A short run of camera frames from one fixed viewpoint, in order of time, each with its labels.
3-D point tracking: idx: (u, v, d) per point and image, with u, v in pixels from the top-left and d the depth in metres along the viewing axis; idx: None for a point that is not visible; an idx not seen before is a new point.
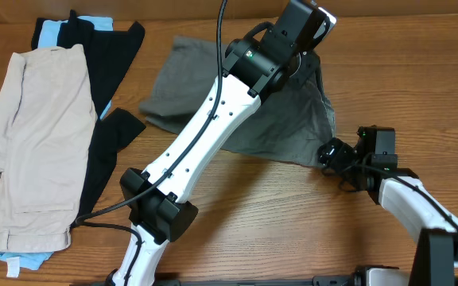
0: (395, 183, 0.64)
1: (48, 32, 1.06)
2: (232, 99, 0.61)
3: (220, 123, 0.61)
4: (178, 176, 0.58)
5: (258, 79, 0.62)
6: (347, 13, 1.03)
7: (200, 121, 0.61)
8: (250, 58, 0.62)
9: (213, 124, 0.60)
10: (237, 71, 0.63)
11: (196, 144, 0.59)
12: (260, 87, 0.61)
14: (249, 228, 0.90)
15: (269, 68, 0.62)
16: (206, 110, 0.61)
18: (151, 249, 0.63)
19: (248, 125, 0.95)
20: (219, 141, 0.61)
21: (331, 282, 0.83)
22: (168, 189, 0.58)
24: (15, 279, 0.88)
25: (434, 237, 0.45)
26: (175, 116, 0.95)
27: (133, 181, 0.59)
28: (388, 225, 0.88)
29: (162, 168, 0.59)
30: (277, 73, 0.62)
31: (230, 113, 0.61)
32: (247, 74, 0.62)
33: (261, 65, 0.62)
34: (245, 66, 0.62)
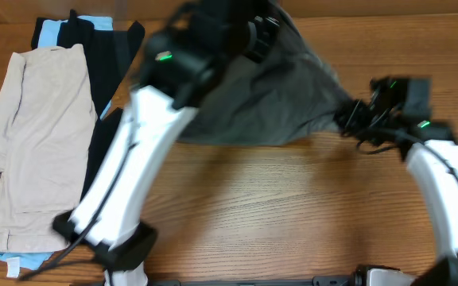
0: (428, 155, 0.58)
1: (48, 32, 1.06)
2: (153, 120, 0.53)
3: (145, 148, 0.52)
4: (106, 217, 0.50)
5: (181, 93, 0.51)
6: (348, 13, 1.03)
7: (122, 150, 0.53)
8: (166, 61, 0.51)
9: (137, 151, 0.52)
10: (155, 83, 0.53)
11: (119, 183, 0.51)
12: (184, 100, 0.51)
14: (250, 228, 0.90)
15: (195, 68, 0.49)
16: (124, 137, 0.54)
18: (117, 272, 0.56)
19: (269, 110, 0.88)
20: (152, 166, 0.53)
21: (331, 282, 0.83)
22: (99, 233, 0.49)
24: (15, 279, 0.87)
25: (455, 271, 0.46)
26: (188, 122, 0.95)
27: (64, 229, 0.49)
28: (387, 225, 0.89)
29: (91, 210, 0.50)
30: (203, 71, 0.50)
31: (152, 136, 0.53)
32: (167, 85, 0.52)
33: (185, 66, 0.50)
34: (163, 74, 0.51)
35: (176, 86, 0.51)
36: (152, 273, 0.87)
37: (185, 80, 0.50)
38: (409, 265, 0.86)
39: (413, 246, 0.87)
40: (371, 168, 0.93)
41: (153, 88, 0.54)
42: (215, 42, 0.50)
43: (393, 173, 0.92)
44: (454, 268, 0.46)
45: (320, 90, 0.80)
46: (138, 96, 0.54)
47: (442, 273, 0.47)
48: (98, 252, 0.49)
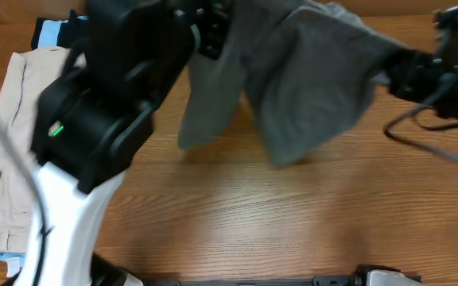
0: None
1: (48, 32, 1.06)
2: (60, 205, 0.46)
3: (61, 232, 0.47)
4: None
5: (83, 176, 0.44)
6: None
7: (37, 237, 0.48)
8: (59, 134, 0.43)
9: (52, 237, 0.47)
10: (55, 156, 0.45)
11: (46, 262, 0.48)
12: (89, 182, 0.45)
14: (249, 228, 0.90)
15: (99, 132, 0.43)
16: (37, 226, 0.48)
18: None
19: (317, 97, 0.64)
20: (78, 241, 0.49)
21: (331, 282, 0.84)
22: None
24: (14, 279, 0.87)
25: None
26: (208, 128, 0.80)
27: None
28: (387, 225, 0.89)
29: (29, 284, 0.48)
30: (112, 137, 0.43)
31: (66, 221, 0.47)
32: (69, 161, 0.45)
33: (90, 131, 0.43)
34: (64, 150, 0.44)
35: (79, 164, 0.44)
36: (153, 273, 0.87)
37: (86, 153, 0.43)
38: (409, 265, 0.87)
39: (413, 245, 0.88)
40: (372, 168, 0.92)
41: (52, 164, 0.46)
42: (122, 90, 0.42)
43: (395, 172, 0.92)
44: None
45: (357, 45, 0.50)
46: (36, 173, 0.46)
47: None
48: None
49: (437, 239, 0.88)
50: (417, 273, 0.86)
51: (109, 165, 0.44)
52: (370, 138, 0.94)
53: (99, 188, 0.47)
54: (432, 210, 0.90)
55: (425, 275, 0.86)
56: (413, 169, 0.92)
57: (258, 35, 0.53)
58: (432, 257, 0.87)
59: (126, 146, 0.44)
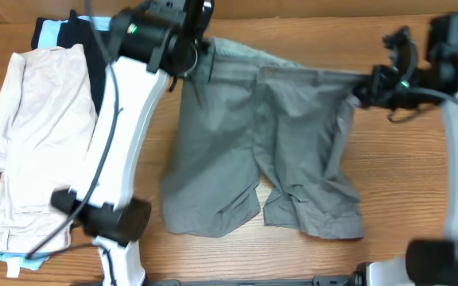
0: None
1: (48, 32, 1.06)
2: (129, 102, 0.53)
3: (129, 115, 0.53)
4: (104, 179, 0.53)
5: (153, 52, 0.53)
6: (349, 13, 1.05)
7: (108, 121, 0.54)
8: (135, 32, 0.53)
9: (122, 118, 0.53)
10: (130, 52, 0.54)
11: (113, 142, 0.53)
12: (157, 63, 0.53)
14: (249, 228, 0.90)
15: (159, 37, 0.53)
16: (108, 106, 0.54)
18: (120, 255, 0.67)
19: (300, 139, 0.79)
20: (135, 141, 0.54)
21: (331, 282, 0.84)
22: (102, 199, 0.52)
24: (15, 279, 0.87)
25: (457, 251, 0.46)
26: (219, 183, 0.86)
27: (63, 202, 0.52)
28: (388, 225, 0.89)
29: (87, 179, 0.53)
30: (170, 38, 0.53)
31: (137, 102, 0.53)
32: (138, 52, 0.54)
33: (151, 34, 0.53)
34: (133, 44, 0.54)
35: (149, 51, 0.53)
36: (151, 273, 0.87)
37: (155, 44, 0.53)
38: None
39: None
40: (372, 168, 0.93)
41: (129, 57, 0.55)
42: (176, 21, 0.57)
43: (395, 173, 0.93)
44: None
45: (302, 94, 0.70)
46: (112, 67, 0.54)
47: (447, 253, 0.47)
48: (105, 211, 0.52)
49: None
50: None
51: (169, 62, 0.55)
52: (370, 138, 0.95)
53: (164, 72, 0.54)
54: (432, 210, 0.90)
55: None
56: (412, 169, 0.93)
57: (242, 86, 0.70)
58: None
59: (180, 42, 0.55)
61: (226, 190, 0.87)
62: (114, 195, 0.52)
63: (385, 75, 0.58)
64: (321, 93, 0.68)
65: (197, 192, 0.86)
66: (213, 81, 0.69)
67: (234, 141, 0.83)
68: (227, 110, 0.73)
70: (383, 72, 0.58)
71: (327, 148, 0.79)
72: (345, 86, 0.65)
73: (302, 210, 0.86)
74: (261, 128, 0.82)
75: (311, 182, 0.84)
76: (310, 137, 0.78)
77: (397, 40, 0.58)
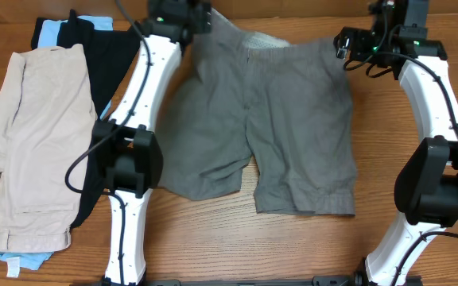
0: (418, 67, 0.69)
1: (48, 32, 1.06)
2: (160, 50, 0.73)
3: (157, 67, 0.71)
4: (139, 113, 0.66)
5: (172, 32, 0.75)
6: (348, 13, 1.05)
7: (141, 70, 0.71)
8: (161, 21, 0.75)
9: (153, 69, 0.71)
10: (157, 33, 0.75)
11: (145, 86, 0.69)
12: (176, 37, 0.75)
14: (249, 228, 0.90)
15: (174, 27, 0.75)
16: (143, 61, 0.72)
18: (136, 210, 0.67)
19: (291, 108, 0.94)
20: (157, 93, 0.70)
21: (331, 282, 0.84)
22: (137, 122, 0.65)
24: (15, 279, 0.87)
25: (432, 146, 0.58)
26: (211, 147, 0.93)
27: (102, 129, 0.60)
28: (388, 225, 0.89)
29: (125, 110, 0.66)
30: (183, 30, 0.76)
31: (162, 58, 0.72)
32: (162, 32, 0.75)
33: (169, 26, 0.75)
34: (157, 28, 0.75)
35: (170, 31, 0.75)
36: (151, 273, 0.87)
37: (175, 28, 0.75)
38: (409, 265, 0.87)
39: None
40: (373, 168, 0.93)
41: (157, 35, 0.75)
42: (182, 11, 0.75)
43: (395, 173, 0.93)
44: (432, 147, 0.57)
45: (282, 65, 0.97)
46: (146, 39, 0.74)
47: (423, 152, 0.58)
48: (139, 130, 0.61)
49: (438, 239, 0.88)
50: (417, 272, 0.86)
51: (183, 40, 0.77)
52: (370, 138, 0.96)
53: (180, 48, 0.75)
54: None
55: (425, 275, 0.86)
56: None
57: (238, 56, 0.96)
58: (433, 257, 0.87)
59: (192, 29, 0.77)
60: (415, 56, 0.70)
61: (218, 153, 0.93)
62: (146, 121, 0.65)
63: (365, 39, 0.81)
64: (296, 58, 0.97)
65: (192, 145, 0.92)
66: (217, 50, 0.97)
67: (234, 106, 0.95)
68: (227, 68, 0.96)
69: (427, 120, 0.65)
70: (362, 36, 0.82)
71: (324, 123, 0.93)
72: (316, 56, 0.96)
73: (296, 186, 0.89)
74: (255, 100, 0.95)
75: (299, 146, 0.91)
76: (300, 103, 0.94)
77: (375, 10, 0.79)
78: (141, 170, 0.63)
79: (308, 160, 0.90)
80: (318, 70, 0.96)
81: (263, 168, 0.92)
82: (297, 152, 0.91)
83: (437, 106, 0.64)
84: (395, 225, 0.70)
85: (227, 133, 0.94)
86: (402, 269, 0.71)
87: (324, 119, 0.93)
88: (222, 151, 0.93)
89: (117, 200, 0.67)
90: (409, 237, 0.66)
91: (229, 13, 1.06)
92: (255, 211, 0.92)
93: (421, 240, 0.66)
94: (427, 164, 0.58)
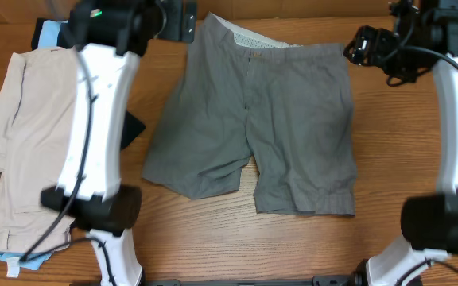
0: None
1: (47, 32, 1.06)
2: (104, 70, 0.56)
3: (103, 101, 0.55)
4: (89, 174, 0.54)
5: (118, 32, 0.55)
6: (347, 13, 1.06)
7: (83, 107, 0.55)
8: (99, 17, 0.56)
9: (97, 105, 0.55)
10: (97, 39, 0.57)
11: (92, 128, 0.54)
12: (126, 44, 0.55)
14: (249, 228, 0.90)
15: (122, 17, 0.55)
16: (83, 93, 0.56)
18: (115, 245, 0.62)
19: (291, 109, 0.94)
20: (114, 126, 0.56)
21: (331, 282, 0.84)
22: (89, 190, 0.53)
24: (15, 279, 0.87)
25: (452, 206, 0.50)
26: (211, 148, 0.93)
27: (52, 200, 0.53)
28: (387, 225, 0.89)
29: (71, 173, 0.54)
30: (133, 19, 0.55)
31: (108, 84, 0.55)
32: (104, 35, 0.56)
33: (114, 19, 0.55)
34: (98, 29, 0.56)
35: (114, 33, 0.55)
36: (151, 273, 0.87)
37: (119, 25, 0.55)
38: None
39: None
40: (372, 168, 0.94)
41: (95, 44, 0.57)
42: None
43: (395, 173, 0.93)
44: (450, 206, 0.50)
45: (284, 67, 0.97)
46: (82, 52, 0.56)
47: (440, 206, 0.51)
48: (94, 202, 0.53)
49: None
50: None
51: (137, 41, 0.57)
52: (370, 139, 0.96)
53: (131, 54, 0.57)
54: None
55: (425, 275, 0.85)
56: (412, 169, 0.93)
57: (239, 58, 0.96)
58: None
59: (145, 21, 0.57)
60: (456, 52, 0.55)
61: (218, 152, 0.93)
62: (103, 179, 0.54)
63: (387, 39, 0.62)
64: (296, 60, 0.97)
65: (192, 145, 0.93)
66: (219, 52, 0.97)
67: (233, 106, 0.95)
68: (228, 70, 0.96)
69: (454, 154, 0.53)
70: (383, 36, 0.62)
71: (323, 123, 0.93)
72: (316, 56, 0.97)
73: (296, 186, 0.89)
74: (255, 101, 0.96)
75: (299, 147, 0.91)
76: (300, 104, 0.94)
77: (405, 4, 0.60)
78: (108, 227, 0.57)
79: (308, 159, 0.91)
80: (318, 71, 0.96)
81: (263, 169, 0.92)
82: (297, 152, 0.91)
83: None
84: (398, 242, 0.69)
85: (227, 134, 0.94)
86: (402, 281, 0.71)
87: (324, 120, 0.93)
88: (222, 152, 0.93)
89: (93, 240, 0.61)
90: (414, 259, 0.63)
91: (229, 13, 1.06)
92: (255, 211, 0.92)
93: (425, 263, 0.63)
94: (441, 222, 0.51)
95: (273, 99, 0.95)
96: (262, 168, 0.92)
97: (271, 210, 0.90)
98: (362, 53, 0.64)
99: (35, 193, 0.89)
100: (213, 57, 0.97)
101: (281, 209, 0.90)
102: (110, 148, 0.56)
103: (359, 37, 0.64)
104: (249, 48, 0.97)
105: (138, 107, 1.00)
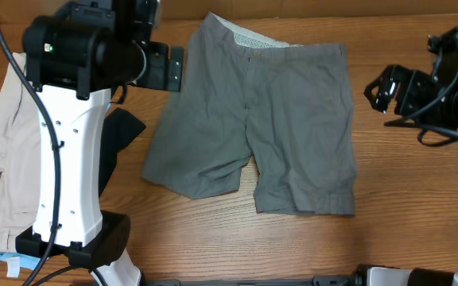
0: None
1: None
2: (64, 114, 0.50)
3: (70, 149, 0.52)
4: (65, 223, 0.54)
5: (77, 71, 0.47)
6: (347, 13, 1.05)
7: (49, 157, 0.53)
8: (52, 52, 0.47)
9: (63, 154, 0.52)
10: (53, 74, 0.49)
11: (62, 179, 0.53)
12: (88, 84, 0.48)
14: (249, 228, 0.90)
15: (83, 47, 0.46)
16: (45, 138, 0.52)
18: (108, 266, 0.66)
19: (290, 109, 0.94)
20: (87, 169, 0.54)
21: (331, 282, 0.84)
22: (67, 238, 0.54)
24: (15, 279, 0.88)
25: None
26: (210, 148, 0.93)
27: (29, 249, 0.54)
28: (388, 225, 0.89)
29: (47, 222, 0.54)
30: (95, 48, 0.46)
31: (74, 130, 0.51)
32: (63, 71, 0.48)
33: (73, 51, 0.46)
34: (55, 64, 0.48)
35: (75, 71, 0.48)
36: (152, 273, 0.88)
37: (79, 62, 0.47)
38: (409, 265, 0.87)
39: (413, 245, 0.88)
40: (373, 168, 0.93)
41: (53, 83, 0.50)
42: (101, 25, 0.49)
43: (395, 173, 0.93)
44: None
45: (283, 67, 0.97)
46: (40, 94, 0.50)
47: None
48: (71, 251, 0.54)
49: (438, 239, 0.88)
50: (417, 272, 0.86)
51: (102, 75, 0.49)
52: (370, 139, 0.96)
53: (96, 92, 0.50)
54: (432, 210, 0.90)
55: None
56: (412, 169, 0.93)
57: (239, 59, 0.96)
58: (433, 256, 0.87)
59: (111, 49, 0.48)
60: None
61: (218, 152, 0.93)
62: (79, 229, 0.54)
63: (421, 85, 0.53)
64: (296, 59, 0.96)
65: (192, 146, 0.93)
66: (218, 52, 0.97)
67: (233, 106, 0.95)
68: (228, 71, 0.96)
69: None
70: (417, 81, 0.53)
71: (323, 123, 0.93)
72: (316, 56, 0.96)
73: (296, 186, 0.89)
74: (254, 102, 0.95)
75: (299, 147, 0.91)
76: (300, 104, 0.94)
77: (446, 40, 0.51)
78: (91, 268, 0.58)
79: (308, 160, 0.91)
80: (318, 70, 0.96)
81: (263, 169, 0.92)
82: (296, 152, 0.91)
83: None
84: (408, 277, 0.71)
85: (226, 135, 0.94)
86: None
87: (324, 121, 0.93)
88: (222, 151, 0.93)
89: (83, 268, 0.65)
90: None
91: (229, 13, 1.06)
92: (255, 211, 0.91)
93: None
94: None
95: (272, 99, 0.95)
96: (262, 168, 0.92)
97: (271, 209, 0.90)
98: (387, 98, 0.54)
99: (35, 194, 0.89)
100: (212, 58, 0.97)
101: (280, 209, 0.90)
102: (86, 187, 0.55)
103: (386, 79, 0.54)
104: (248, 48, 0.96)
105: (137, 106, 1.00)
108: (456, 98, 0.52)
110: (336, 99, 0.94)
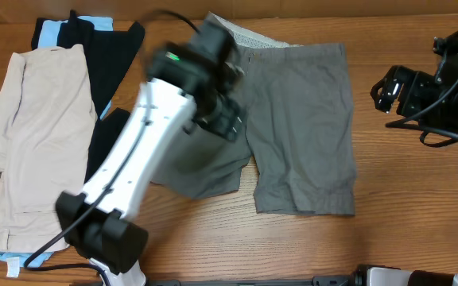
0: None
1: (48, 32, 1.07)
2: (163, 105, 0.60)
3: (156, 128, 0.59)
4: (117, 189, 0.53)
5: (185, 80, 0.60)
6: (348, 13, 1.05)
7: (136, 130, 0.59)
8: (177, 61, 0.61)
9: (149, 129, 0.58)
10: (167, 76, 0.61)
11: (130, 160, 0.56)
12: (190, 89, 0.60)
14: (249, 228, 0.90)
15: (196, 70, 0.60)
16: (139, 117, 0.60)
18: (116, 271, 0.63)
19: (291, 109, 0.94)
20: (156, 157, 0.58)
21: (331, 282, 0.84)
22: (112, 205, 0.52)
24: (15, 279, 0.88)
25: None
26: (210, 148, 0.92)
27: (69, 204, 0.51)
28: (388, 225, 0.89)
29: (102, 184, 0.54)
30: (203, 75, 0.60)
31: (164, 117, 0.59)
32: (175, 77, 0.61)
33: (188, 68, 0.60)
34: (172, 70, 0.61)
35: (182, 79, 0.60)
36: (152, 273, 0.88)
37: (190, 75, 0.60)
38: (409, 266, 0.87)
39: (414, 245, 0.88)
40: (372, 168, 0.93)
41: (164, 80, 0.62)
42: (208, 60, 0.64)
43: (396, 173, 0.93)
44: None
45: (282, 67, 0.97)
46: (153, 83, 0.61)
47: None
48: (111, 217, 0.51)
49: (438, 239, 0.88)
50: None
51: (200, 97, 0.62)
52: (370, 139, 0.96)
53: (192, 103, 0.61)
54: (432, 210, 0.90)
55: None
56: (412, 169, 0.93)
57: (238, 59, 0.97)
58: (433, 257, 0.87)
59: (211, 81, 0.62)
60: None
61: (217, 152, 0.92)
62: (121, 199, 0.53)
63: (424, 86, 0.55)
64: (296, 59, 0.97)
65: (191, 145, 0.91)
66: None
67: None
68: None
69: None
70: (421, 82, 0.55)
71: (323, 123, 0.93)
72: (316, 56, 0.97)
73: (296, 186, 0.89)
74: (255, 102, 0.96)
75: (299, 146, 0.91)
76: (301, 104, 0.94)
77: (451, 44, 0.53)
78: (111, 256, 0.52)
79: (308, 160, 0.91)
80: (318, 70, 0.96)
81: (263, 169, 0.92)
82: (296, 152, 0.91)
83: None
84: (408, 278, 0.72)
85: None
86: None
87: (324, 120, 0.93)
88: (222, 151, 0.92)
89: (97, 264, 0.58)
90: None
91: (229, 13, 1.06)
92: (255, 211, 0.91)
93: None
94: None
95: (273, 99, 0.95)
96: (262, 168, 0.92)
97: (271, 209, 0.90)
98: (390, 98, 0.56)
99: (35, 194, 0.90)
100: None
101: (280, 209, 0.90)
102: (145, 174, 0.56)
103: (390, 80, 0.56)
104: (248, 48, 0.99)
105: None
108: (456, 100, 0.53)
110: (336, 98, 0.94)
